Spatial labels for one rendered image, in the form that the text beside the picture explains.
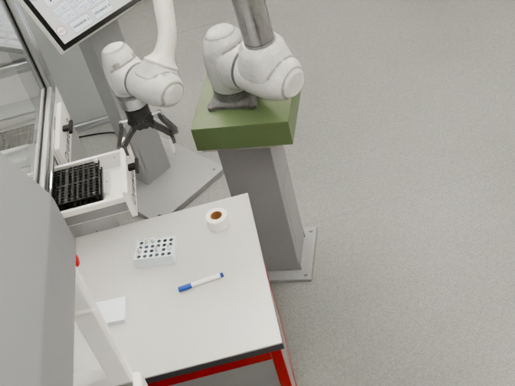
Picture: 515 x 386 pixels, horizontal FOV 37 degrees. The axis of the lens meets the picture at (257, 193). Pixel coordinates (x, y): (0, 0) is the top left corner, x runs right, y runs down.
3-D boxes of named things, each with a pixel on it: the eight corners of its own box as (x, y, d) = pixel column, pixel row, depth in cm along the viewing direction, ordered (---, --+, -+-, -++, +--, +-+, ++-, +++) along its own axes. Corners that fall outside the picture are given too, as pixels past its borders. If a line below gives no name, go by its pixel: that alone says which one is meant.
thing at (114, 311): (126, 299, 230) (125, 296, 229) (126, 322, 224) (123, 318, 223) (85, 308, 231) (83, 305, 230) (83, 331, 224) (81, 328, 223)
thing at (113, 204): (128, 161, 267) (122, 148, 263) (130, 210, 248) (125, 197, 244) (15, 191, 267) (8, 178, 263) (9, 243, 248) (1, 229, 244)
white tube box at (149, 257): (178, 243, 243) (175, 235, 240) (175, 263, 237) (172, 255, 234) (140, 248, 245) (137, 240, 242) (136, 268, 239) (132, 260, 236)
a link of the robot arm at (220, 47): (233, 63, 283) (218, 11, 268) (269, 76, 272) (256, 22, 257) (201, 87, 276) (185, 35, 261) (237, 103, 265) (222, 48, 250)
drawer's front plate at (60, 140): (72, 124, 293) (61, 100, 286) (70, 172, 271) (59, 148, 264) (67, 125, 293) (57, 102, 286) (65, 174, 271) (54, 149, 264)
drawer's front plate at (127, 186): (134, 160, 269) (124, 135, 262) (138, 216, 247) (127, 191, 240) (129, 161, 269) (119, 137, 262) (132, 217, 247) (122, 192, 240)
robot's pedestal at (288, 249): (317, 228, 342) (287, 88, 292) (311, 281, 321) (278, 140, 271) (250, 231, 349) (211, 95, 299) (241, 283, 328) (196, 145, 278)
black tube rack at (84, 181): (105, 174, 264) (99, 159, 259) (106, 208, 250) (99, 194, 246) (41, 191, 264) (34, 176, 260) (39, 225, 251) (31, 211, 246)
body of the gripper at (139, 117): (147, 93, 243) (155, 117, 250) (121, 100, 244) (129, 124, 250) (149, 107, 238) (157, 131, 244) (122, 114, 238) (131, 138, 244)
